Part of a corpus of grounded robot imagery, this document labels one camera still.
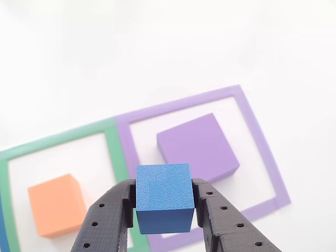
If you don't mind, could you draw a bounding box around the small blue cube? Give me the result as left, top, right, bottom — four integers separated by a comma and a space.
135, 163, 195, 235

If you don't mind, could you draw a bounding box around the purple cube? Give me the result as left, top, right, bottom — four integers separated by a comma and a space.
156, 112, 241, 184

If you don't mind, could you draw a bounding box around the blue square frame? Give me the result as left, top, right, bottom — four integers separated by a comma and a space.
0, 199, 11, 252

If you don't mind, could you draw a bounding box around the green square frame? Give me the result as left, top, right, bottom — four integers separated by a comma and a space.
0, 118, 151, 252

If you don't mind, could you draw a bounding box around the purple square frame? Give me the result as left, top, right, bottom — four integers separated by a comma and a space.
115, 84, 291, 252

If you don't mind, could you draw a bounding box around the orange cube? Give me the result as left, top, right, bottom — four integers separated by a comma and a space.
27, 173, 88, 239

